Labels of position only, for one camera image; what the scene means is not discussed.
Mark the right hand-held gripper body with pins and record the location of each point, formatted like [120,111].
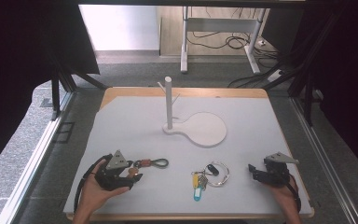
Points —
[275,174]

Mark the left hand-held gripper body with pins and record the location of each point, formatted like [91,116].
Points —
[115,174]

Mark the key bunch yellow blue tags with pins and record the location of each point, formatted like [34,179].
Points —
[209,179]

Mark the white key stand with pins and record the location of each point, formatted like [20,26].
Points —
[199,127]

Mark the person's right hand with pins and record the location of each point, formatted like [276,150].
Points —
[281,194]

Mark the person's left hand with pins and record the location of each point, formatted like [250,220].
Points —
[93,193]

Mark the white table mat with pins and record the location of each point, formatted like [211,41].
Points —
[174,174]

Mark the black metal stand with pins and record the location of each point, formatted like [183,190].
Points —
[307,93]
[56,96]

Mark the wooden table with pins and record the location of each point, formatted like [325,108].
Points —
[199,92]

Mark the white power strip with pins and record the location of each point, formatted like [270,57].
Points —
[275,75]

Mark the black curtain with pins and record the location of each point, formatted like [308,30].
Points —
[18,62]
[348,77]

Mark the aluminium rail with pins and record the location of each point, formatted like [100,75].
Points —
[28,168]
[323,161]

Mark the white desk frame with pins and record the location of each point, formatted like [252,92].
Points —
[217,25]

